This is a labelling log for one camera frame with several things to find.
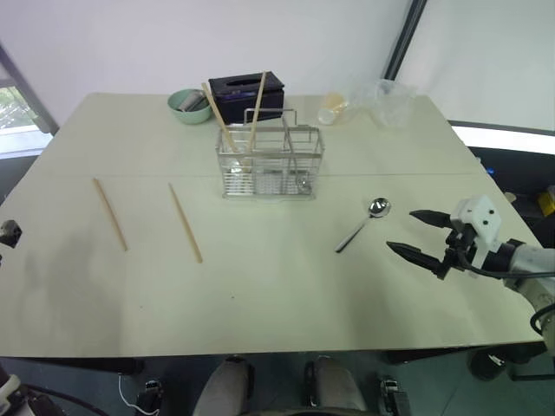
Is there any wooden chopstick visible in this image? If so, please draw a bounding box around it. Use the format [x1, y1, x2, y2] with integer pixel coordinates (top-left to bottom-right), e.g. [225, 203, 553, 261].
[167, 182, 204, 264]
[92, 177, 129, 252]
[200, 81, 240, 153]
[245, 70, 268, 153]

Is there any black tissue box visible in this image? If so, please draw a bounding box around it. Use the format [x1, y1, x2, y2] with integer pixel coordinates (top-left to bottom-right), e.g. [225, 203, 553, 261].
[207, 71, 286, 123]

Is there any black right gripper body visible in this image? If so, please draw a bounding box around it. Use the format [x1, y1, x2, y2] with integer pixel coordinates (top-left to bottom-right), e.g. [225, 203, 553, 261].
[434, 223, 478, 281]

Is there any thin white cable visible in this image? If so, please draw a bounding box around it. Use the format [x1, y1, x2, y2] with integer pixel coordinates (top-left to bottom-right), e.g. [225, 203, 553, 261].
[117, 374, 145, 412]

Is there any black wall pillar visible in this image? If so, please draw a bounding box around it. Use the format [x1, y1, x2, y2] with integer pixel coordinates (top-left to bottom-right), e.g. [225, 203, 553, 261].
[382, 0, 429, 81]

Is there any green bowl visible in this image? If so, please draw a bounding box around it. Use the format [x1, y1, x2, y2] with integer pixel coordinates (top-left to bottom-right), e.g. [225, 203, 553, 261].
[166, 88, 212, 126]

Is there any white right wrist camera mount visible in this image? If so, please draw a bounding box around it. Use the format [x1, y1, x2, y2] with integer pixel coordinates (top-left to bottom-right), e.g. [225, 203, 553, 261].
[448, 194, 503, 269]

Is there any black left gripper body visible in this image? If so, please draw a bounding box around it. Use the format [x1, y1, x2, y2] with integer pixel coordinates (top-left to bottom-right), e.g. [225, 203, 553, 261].
[0, 218, 23, 250]

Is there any black side desk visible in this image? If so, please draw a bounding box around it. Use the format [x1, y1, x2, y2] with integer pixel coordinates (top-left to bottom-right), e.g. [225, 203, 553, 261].
[446, 118, 555, 250]

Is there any clear plastic bag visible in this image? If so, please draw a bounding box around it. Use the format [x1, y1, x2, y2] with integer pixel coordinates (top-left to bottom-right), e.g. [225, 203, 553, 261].
[346, 78, 418, 130]

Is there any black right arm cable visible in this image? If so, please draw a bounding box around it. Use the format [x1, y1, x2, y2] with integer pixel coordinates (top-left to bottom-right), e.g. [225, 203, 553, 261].
[455, 249, 555, 335]

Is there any metal wire cutlery caddy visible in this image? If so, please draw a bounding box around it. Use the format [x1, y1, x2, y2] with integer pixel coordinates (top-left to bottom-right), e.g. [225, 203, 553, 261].
[215, 107, 324, 202]

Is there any grey metallic object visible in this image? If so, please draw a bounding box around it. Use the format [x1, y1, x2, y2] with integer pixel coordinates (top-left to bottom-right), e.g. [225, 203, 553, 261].
[179, 95, 208, 114]

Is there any yellow box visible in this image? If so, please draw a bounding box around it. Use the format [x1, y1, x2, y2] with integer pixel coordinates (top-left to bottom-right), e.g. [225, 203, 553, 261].
[536, 185, 555, 214]

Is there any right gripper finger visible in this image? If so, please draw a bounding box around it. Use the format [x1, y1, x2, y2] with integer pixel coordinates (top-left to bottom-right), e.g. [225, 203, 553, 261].
[408, 209, 453, 230]
[386, 241, 445, 270]

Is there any black table caster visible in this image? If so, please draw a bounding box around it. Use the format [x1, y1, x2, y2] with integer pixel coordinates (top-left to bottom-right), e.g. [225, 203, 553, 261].
[377, 375, 412, 416]
[469, 349, 507, 383]
[135, 378, 165, 413]

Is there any grey window frame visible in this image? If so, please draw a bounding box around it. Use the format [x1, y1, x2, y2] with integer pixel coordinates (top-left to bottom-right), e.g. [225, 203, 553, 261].
[0, 40, 61, 136]

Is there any steel spoon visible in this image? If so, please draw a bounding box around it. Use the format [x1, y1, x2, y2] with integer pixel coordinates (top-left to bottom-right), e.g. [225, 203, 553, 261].
[285, 129, 311, 194]
[333, 196, 393, 254]

